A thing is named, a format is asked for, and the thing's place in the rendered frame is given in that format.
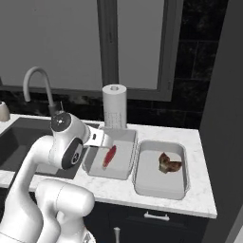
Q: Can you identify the grey curved tap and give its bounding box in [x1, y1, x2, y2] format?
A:
[22, 65, 66, 117]

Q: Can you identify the grey tupperware with steak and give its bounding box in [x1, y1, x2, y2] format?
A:
[132, 140, 191, 201]

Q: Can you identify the red-orange carrot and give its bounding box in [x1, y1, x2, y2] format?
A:
[102, 144, 118, 169]

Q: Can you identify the grey tupperware with carrot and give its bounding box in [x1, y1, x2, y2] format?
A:
[81, 127, 140, 181]

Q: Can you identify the dark grey tall cabinet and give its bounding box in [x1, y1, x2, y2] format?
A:
[198, 0, 243, 243]

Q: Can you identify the dark drawer front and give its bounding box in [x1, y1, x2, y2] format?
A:
[108, 207, 210, 243]

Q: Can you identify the white cupboard door handle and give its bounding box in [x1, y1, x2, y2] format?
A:
[113, 226, 122, 243]

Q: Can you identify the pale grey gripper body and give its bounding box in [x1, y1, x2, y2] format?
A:
[100, 127, 117, 150]

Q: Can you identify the white drawer handle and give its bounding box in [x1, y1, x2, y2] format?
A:
[143, 211, 171, 222]

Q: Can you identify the dark grey sink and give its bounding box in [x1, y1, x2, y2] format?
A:
[0, 117, 101, 180]

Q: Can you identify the brown steak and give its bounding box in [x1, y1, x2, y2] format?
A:
[158, 152, 183, 175]

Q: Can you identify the beige soap dispenser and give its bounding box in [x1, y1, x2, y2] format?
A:
[0, 101, 11, 123]

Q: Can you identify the white paper towel roll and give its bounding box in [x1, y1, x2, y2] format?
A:
[102, 84, 128, 130]

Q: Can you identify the grey framed window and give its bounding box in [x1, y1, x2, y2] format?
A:
[0, 0, 185, 103]

